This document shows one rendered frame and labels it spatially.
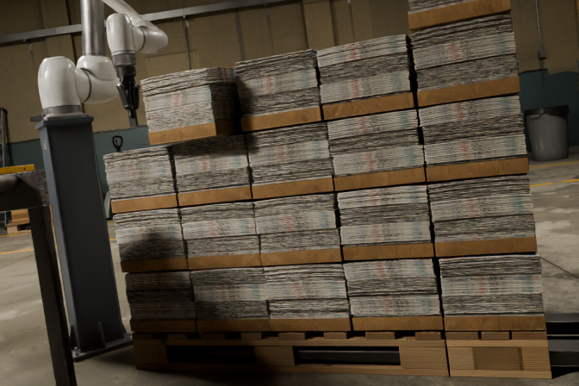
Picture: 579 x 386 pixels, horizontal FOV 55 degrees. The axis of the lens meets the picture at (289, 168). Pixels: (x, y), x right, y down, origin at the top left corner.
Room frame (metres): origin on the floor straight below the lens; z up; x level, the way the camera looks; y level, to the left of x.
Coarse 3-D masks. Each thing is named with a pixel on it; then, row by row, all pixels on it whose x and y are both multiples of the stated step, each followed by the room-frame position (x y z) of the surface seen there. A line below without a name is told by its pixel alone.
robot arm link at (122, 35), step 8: (112, 16) 2.21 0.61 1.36; (120, 16) 2.21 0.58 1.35; (112, 24) 2.20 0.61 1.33; (120, 24) 2.20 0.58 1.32; (128, 24) 2.22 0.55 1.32; (112, 32) 2.20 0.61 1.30; (120, 32) 2.20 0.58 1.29; (128, 32) 2.22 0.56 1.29; (136, 32) 2.25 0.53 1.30; (112, 40) 2.20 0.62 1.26; (120, 40) 2.20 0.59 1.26; (128, 40) 2.21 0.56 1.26; (136, 40) 2.25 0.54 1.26; (144, 40) 2.29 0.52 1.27; (112, 48) 2.21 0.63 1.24; (120, 48) 2.20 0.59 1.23; (128, 48) 2.22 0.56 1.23; (136, 48) 2.27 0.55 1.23
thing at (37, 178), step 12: (24, 180) 1.79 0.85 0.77; (36, 180) 1.79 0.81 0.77; (0, 192) 1.80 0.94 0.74; (12, 192) 1.80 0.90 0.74; (24, 192) 1.79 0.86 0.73; (36, 192) 1.79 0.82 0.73; (0, 204) 1.80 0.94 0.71; (12, 204) 1.80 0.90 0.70; (24, 204) 1.79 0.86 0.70; (36, 204) 1.79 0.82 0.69; (48, 204) 1.83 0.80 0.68
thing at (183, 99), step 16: (144, 80) 1.93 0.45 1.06; (160, 80) 1.89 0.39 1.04; (176, 80) 1.86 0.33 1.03; (192, 80) 1.83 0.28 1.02; (208, 80) 1.81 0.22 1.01; (224, 80) 1.89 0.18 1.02; (160, 96) 1.91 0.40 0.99; (176, 96) 1.88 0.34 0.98; (192, 96) 1.85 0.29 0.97; (208, 96) 1.82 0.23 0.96; (224, 96) 1.88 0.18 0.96; (160, 112) 1.92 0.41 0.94; (176, 112) 1.88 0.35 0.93; (192, 112) 1.86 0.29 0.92; (208, 112) 1.83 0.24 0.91; (224, 112) 1.90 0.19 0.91; (160, 128) 1.92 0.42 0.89; (160, 144) 1.94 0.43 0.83
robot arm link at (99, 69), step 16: (80, 0) 2.54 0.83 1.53; (96, 0) 2.52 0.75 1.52; (96, 16) 2.52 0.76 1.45; (96, 32) 2.53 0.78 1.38; (96, 48) 2.53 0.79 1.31; (80, 64) 2.52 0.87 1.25; (96, 64) 2.51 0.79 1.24; (112, 64) 2.60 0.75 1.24; (96, 80) 2.50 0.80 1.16; (112, 80) 2.57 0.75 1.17; (96, 96) 2.52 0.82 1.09; (112, 96) 2.60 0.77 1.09
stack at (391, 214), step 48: (192, 144) 1.95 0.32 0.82; (240, 144) 1.89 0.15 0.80; (288, 144) 1.83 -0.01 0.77; (336, 144) 1.77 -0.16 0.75; (384, 144) 1.72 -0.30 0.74; (144, 192) 2.03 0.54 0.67; (336, 192) 1.82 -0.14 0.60; (384, 192) 1.72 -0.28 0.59; (144, 240) 2.03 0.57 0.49; (192, 240) 1.97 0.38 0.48; (240, 240) 1.91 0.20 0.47; (288, 240) 1.84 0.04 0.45; (336, 240) 1.78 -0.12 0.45; (384, 240) 1.73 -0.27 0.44; (432, 240) 1.69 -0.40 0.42; (144, 288) 2.05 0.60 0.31; (192, 288) 2.00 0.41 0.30; (240, 288) 1.92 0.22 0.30; (288, 288) 1.84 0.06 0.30; (336, 288) 1.79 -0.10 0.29; (384, 288) 1.73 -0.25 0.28; (432, 288) 1.68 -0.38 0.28; (144, 336) 2.06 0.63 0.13; (192, 336) 2.21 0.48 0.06; (288, 336) 1.85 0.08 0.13; (336, 336) 1.80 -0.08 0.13; (384, 336) 1.74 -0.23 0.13; (432, 336) 1.68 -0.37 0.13
